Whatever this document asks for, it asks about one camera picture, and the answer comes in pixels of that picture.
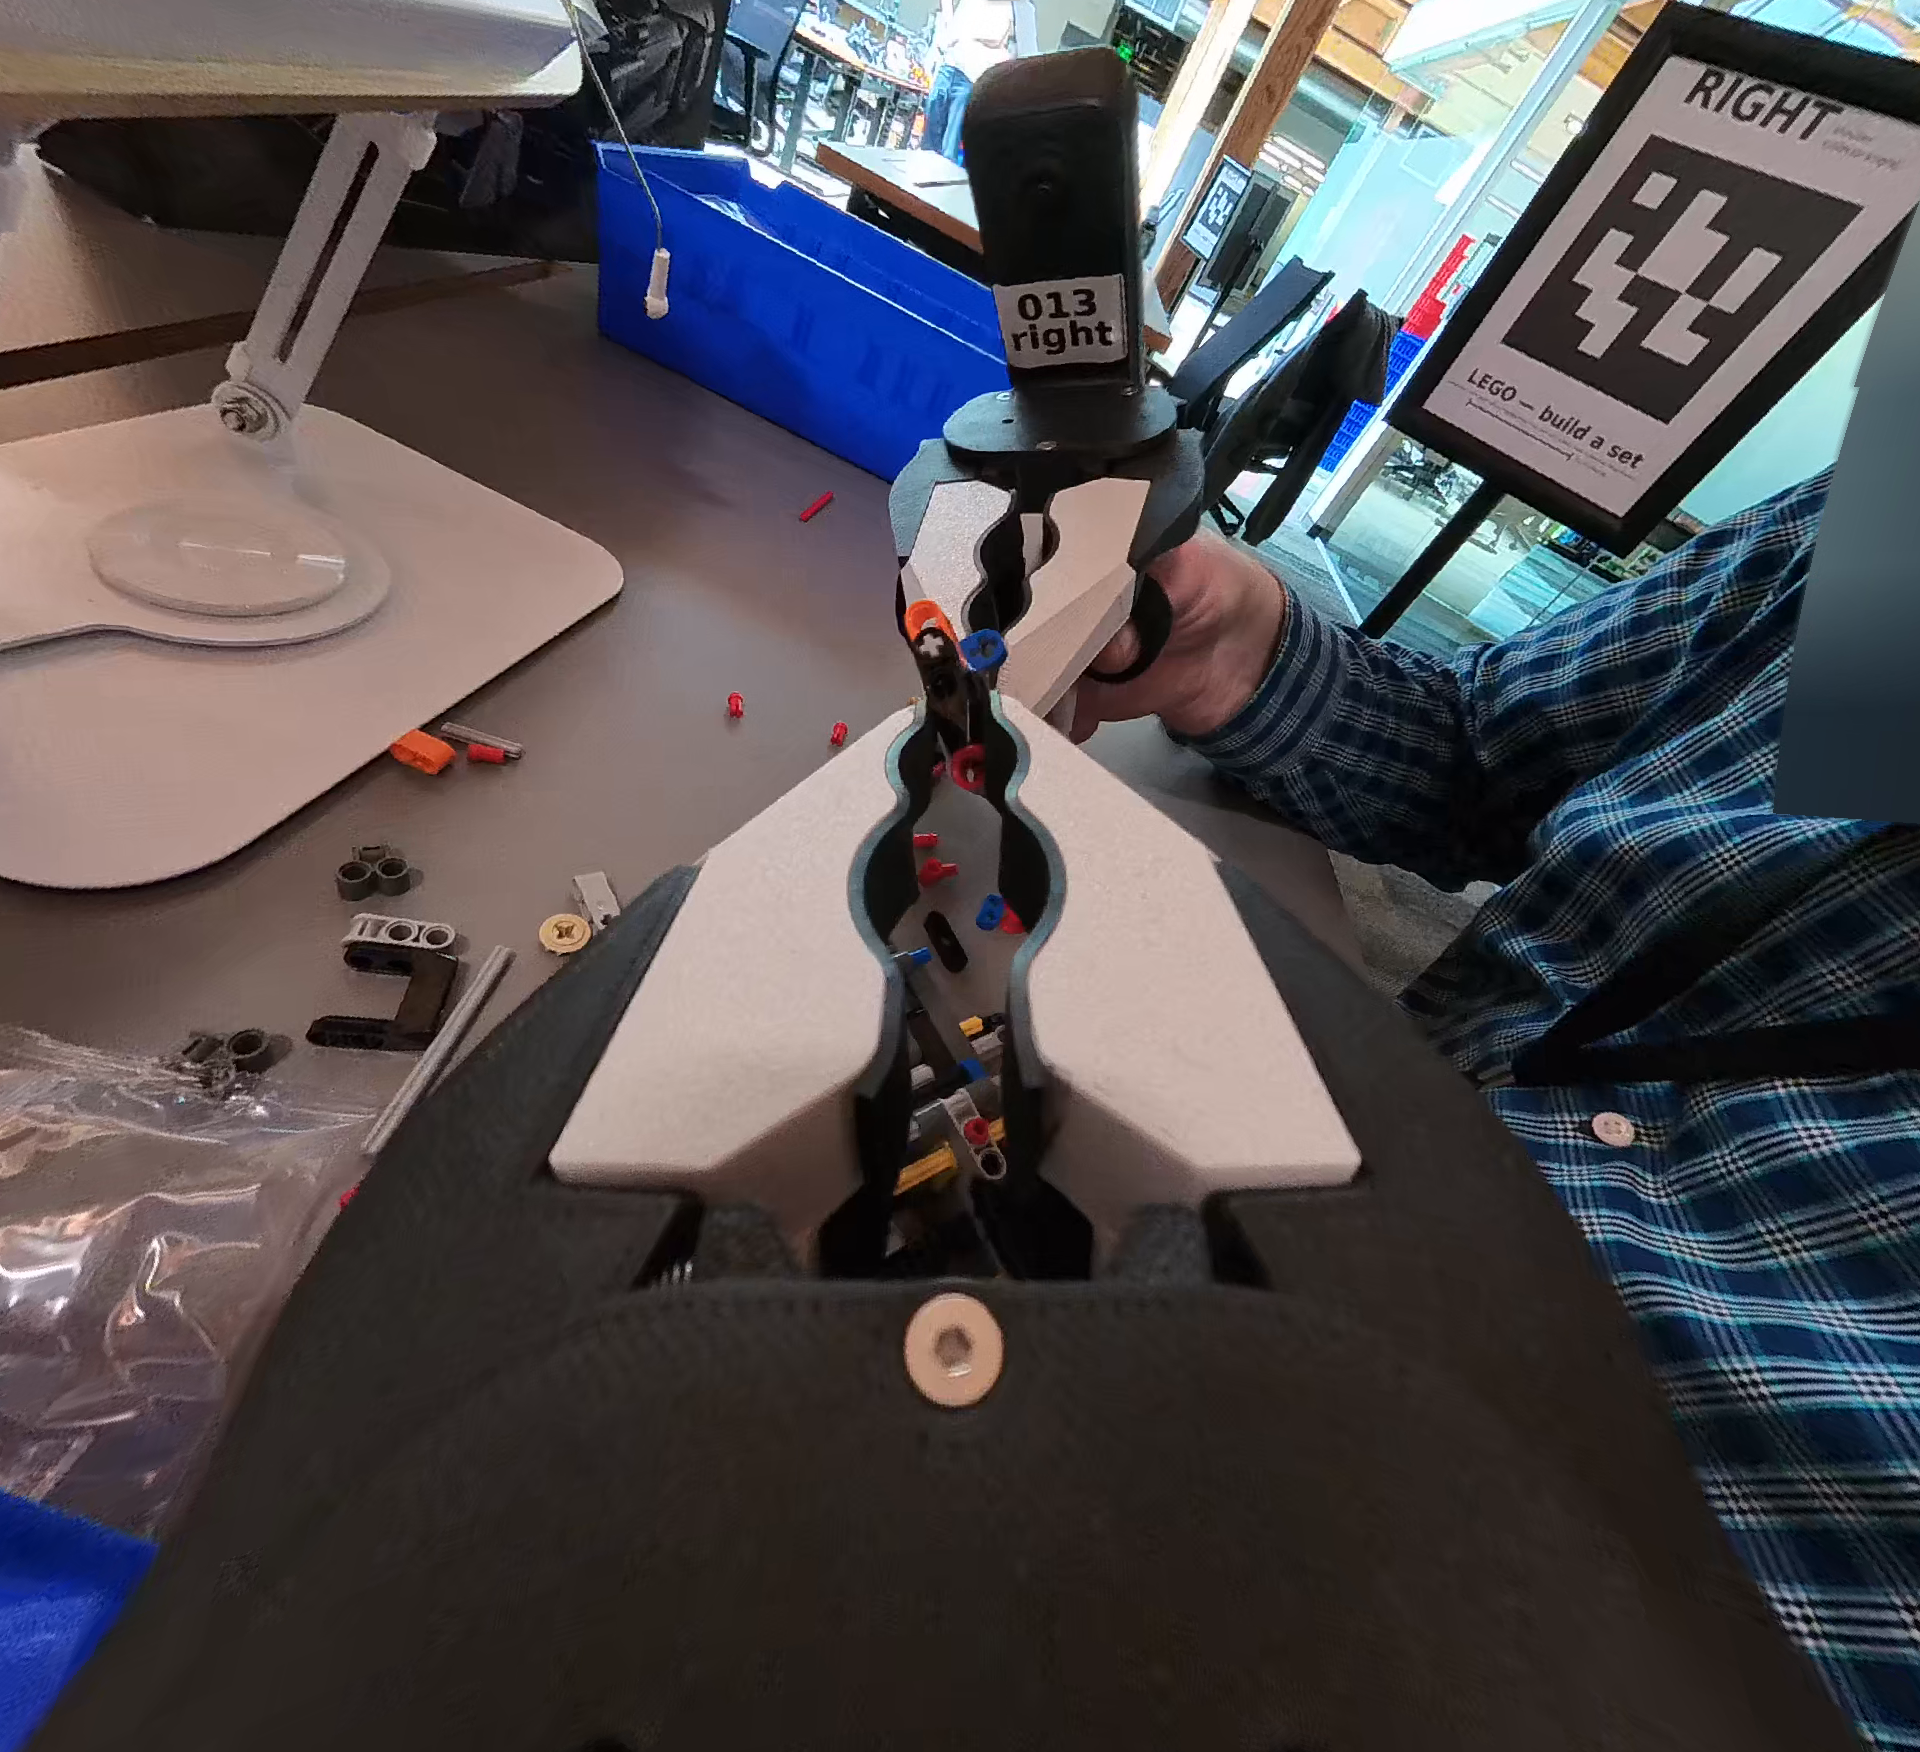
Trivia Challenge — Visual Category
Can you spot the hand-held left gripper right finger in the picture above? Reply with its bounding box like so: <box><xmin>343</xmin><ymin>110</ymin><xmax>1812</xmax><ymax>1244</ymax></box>
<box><xmin>988</xmin><ymin>705</ymin><xmax>1364</xmax><ymax>1278</ymax></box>

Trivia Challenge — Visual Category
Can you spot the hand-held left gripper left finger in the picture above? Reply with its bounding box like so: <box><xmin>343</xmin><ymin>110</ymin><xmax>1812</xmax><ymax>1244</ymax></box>
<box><xmin>548</xmin><ymin>701</ymin><xmax>940</xmax><ymax>1278</ymax></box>

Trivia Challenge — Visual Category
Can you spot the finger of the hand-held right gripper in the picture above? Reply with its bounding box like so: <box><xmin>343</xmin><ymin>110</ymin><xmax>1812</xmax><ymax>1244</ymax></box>
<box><xmin>899</xmin><ymin>477</ymin><xmax>1043</xmax><ymax>643</ymax></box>
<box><xmin>995</xmin><ymin>477</ymin><xmax>1157</xmax><ymax>721</ymax></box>

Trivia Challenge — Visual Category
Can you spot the small lego axle assembly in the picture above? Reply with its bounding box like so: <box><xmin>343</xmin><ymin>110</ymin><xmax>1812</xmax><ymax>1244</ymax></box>
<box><xmin>899</xmin><ymin>597</ymin><xmax>1011</xmax><ymax>794</ymax></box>

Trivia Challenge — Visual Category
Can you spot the person's right forearm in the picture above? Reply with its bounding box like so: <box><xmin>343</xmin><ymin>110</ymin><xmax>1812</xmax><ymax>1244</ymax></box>
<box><xmin>1186</xmin><ymin>467</ymin><xmax>1838</xmax><ymax>945</ymax></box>

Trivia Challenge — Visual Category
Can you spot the lego car chassis model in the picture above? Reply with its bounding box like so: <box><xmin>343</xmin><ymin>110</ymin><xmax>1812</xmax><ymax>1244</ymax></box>
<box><xmin>885</xmin><ymin>950</ymin><xmax>1028</xmax><ymax>1222</ymax></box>

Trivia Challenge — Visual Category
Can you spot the long grey lego axle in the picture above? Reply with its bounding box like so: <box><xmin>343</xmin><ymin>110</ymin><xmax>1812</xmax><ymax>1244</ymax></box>
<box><xmin>364</xmin><ymin>945</ymin><xmax>515</xmax><ymax>1155</ymax></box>

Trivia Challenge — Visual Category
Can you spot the black angled lego beam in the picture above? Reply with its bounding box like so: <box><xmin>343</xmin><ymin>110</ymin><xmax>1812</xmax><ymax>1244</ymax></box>
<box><xmin>307</xmin><ymin>942</ymin><xmax>464</xmax><ymax>1050</ymax></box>

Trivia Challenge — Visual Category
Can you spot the person's right hand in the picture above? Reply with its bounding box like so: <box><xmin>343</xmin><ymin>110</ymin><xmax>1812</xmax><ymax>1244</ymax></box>
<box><xmin>1063</xmin><ymin>533</ymin><xmax>1292</xmax><ymax>746</ymax></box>

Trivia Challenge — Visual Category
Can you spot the long wooden table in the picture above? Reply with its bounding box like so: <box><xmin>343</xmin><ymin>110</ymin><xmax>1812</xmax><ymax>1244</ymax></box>
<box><xmin>816</xmin><ymin>138</ymin><xmax>1175</xmax><ymax>350</ymax></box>

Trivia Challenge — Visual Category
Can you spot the grey beam with tan gear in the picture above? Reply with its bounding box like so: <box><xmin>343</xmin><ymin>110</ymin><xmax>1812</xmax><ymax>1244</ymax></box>
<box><xmin>536</xmin><ymin>867</ymin><xmax>623</xmax><ymax>960</ymax></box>

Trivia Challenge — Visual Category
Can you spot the plain blue storage bin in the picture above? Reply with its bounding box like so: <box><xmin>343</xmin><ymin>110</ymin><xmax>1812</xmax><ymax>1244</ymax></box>
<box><xmin>593</xmin><ymin>138</ymin><xmax>1016</xmax><ymax>480</ymax></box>

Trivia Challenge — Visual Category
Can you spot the black office chair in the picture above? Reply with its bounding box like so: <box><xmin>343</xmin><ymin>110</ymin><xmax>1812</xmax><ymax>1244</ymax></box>
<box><xmin>1166</xmin><ymin>257</ymin><xmax>1406</xmax><ymax>546</ymax></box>
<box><xmin>719</xmin><ymin>0</ymin><xmax>818</xmax><ymax>148</ymax></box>

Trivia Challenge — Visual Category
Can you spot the white book stand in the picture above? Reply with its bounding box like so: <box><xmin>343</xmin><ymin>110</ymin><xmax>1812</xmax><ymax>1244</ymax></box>
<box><xmin>0</xmin><ymin>0</ymin><xmax>627</xmax><ymax>895</ymax></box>

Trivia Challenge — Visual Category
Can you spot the person's plaid shirt torso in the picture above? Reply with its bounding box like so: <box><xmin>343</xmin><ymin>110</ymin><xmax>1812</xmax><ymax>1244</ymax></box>
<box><xmin>1395</xmin><ymin>814</ymin><xmax>1920</xmax><ymax>1738</ymax></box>

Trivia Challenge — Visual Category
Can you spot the clear plastic bag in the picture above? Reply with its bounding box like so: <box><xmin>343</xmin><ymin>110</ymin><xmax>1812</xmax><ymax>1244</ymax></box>
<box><xmin>0</xmin><ymin>1024</ymin><xmax>396</xmax><ymax>1536</ymax></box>

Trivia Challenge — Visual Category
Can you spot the black framed marker sign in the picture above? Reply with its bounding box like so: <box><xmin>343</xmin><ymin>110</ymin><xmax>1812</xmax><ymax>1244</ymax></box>
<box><xmin>1357</xmin><ymin>0</ymin><xmax>1920</xmax><ymax>636</ymax></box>

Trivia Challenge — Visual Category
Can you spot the blue bin with label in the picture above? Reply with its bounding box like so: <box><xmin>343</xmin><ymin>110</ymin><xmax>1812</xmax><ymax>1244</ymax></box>
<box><xmin>0</xmin><ymin>1483</ymin><xmax>160</xmax><ymax>1752</ymax></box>

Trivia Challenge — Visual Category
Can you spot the page holder cord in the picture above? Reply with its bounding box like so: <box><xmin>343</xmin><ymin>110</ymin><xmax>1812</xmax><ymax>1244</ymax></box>
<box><xmin>568</xmin><ymin>0</ymin><xmax>677</xmax><ymax>320</ymax></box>

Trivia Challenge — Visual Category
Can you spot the black shoulder strap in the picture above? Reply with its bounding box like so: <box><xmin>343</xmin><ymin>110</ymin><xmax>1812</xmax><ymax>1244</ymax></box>
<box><xmin>1513</xmin><ymin>882</ymin><xmax>1920</xmax><ymax>1090</ymax></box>

